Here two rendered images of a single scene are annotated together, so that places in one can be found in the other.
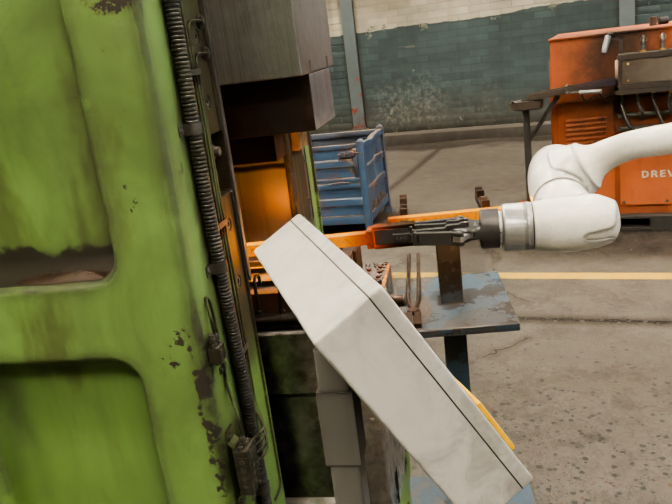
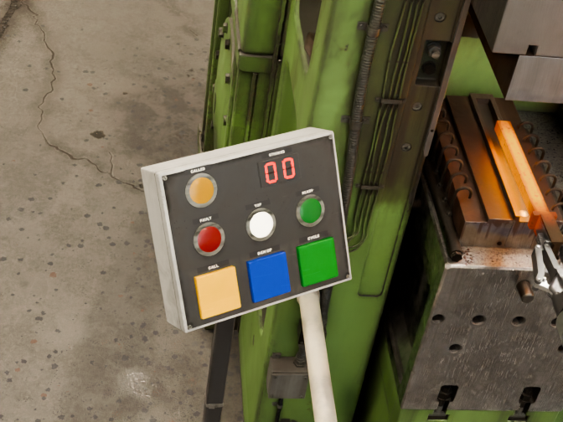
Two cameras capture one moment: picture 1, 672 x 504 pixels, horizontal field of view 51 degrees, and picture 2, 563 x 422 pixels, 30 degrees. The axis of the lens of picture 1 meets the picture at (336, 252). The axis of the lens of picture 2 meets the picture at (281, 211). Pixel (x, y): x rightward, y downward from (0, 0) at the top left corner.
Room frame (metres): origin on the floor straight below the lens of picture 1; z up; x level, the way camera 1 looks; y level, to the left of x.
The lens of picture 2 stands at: (0.28, -1.33, 2.28)
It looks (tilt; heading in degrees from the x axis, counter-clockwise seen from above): 40 degrees down; 67
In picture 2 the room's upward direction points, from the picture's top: 10 degrees clockwise
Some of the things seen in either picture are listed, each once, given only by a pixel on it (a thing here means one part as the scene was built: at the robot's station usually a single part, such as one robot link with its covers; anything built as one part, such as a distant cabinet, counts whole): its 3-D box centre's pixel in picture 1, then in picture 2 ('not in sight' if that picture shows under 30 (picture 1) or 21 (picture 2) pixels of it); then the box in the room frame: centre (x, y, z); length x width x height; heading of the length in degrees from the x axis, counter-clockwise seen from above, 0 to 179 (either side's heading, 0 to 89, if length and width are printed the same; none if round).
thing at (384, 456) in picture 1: (266, 393); (479, 253); (1.42, 0.19, 0.69); 0.56 x 0.38 x 0.45; 78
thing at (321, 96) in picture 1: (214, 109); (534, 19); (1.36, 0.19, 1.32); 0.42 x 0.20 x 0.10; 78
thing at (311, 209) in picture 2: not in sight; (310, 210); (0.87, -0.04, 1.09); 0.05 x 0.03 x 0.04; 168
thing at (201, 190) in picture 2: not in sight; (201, 190); (0.67, -0.04, 1.16); 0.05 x 0.03 x 0.04; 168
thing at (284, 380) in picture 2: not in sight; (287, 376); (0.99, 0.17, 0.36); 0.09 x 0.07 x 0.12; 168
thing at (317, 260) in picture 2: not in sight; (316, 261); (0.88, -0.08, 1.01); 0.07 x 0.05 x 0.07; 13
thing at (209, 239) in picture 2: not in sight; (209, 239); (0.68, -0.08, 1.09); 0.05 x 0.03 x 0.04; 168
